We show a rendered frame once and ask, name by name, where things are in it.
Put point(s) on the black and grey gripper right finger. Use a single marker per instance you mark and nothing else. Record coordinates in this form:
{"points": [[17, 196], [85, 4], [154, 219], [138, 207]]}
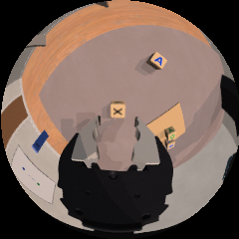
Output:
{"points": [[149, 154]]}

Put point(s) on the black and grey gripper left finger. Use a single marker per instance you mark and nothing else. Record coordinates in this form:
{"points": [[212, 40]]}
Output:
{"points": [[81, 151]]}

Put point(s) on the orange flat mat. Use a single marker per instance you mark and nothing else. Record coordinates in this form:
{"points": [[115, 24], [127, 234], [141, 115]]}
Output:
{"points": [[172, 117]]}

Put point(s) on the wooden letter block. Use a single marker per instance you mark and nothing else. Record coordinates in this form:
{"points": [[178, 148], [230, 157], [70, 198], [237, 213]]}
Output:
{"points": [[156, 61], [169, 144], [117, 109], [170, 133]]}

